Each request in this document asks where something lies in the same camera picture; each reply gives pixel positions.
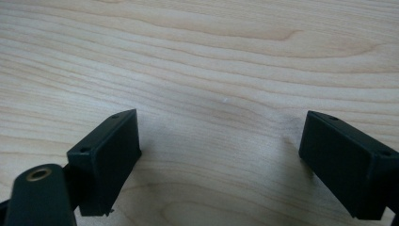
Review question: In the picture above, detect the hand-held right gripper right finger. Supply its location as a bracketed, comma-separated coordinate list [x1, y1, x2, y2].
[298, 110, 399, 221]

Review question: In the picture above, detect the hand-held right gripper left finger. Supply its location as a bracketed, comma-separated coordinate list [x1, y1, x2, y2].
[63, 108, 143, 218]

